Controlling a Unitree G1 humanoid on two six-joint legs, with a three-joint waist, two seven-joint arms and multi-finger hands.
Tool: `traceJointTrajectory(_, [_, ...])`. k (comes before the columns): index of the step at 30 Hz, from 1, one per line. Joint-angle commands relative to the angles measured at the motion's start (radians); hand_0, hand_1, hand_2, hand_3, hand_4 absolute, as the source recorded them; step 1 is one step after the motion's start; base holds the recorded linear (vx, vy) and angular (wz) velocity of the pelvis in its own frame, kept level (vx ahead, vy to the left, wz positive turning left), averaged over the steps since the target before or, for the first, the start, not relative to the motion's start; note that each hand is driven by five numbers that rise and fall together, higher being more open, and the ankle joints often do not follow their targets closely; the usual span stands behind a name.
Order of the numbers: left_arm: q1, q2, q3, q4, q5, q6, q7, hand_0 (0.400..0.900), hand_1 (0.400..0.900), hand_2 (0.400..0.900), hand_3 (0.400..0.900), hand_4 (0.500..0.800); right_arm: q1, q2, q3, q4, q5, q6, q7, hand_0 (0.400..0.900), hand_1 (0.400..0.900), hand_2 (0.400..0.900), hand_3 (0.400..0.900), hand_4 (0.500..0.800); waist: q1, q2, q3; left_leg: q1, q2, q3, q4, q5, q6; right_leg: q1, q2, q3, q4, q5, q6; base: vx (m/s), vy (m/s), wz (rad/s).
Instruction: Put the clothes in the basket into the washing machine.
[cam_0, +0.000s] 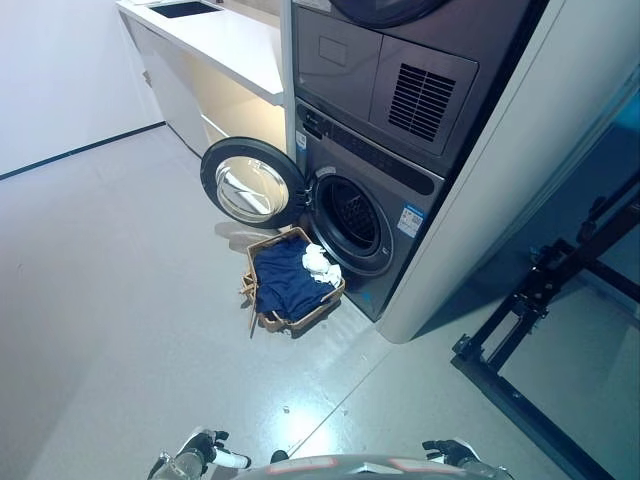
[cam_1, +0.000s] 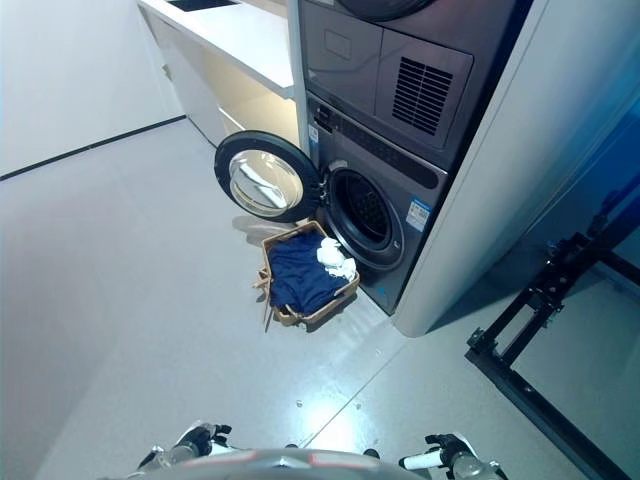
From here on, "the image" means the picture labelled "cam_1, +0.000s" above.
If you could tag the blue energy label sticker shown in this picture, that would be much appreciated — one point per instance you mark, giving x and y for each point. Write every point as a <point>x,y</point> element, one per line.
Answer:
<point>418,212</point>

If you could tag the navy blue garment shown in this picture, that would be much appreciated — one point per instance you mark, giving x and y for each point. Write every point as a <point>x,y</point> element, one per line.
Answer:
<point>300,275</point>

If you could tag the woven wicker laundry basket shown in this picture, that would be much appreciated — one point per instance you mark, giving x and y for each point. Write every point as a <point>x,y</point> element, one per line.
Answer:
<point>320,317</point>

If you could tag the black inset cooktop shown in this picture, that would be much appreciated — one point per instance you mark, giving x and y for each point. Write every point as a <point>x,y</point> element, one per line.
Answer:
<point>200,4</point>

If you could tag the black metal frame stand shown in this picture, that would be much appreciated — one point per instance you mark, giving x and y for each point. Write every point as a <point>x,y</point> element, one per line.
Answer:
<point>505,380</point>

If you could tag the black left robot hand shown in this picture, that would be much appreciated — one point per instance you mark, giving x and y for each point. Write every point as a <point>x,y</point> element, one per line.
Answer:
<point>200,440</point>

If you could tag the tall white appliance enclosure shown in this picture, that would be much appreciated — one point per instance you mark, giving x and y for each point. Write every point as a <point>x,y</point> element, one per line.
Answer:
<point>480,175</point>

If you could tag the white counter cabinet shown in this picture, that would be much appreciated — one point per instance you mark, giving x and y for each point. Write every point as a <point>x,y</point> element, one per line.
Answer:
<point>240,35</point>

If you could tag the grey robot torso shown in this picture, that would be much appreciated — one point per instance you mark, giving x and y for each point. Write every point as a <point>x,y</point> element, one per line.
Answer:
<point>300,467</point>

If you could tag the dark grey stacked dryer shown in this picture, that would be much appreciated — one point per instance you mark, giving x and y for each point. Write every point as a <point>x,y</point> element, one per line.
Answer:
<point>350,60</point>

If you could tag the round glass washer door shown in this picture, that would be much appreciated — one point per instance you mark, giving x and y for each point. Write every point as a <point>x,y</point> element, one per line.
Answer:
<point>225,170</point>

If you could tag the white garment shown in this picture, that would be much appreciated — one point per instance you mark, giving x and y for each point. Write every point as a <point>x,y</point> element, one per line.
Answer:
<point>332,257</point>

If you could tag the dark grey washing machine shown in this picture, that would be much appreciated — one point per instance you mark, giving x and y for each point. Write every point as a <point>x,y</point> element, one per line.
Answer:
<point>360,150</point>

